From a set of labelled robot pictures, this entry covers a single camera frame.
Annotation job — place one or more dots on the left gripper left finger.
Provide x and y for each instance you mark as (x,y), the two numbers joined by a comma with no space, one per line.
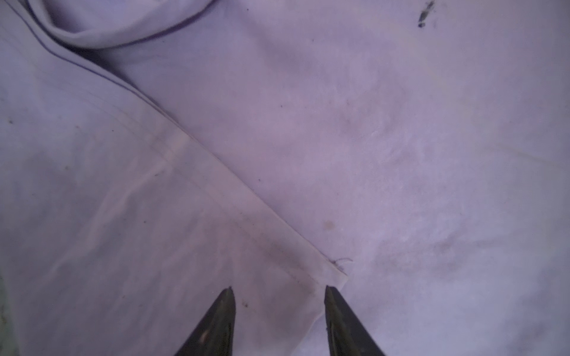
(213,336)

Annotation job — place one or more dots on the lilac t shirt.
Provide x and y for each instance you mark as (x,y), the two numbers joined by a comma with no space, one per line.
(414,154)

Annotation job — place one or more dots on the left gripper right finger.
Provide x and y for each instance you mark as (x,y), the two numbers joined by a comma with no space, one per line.
(345,333)

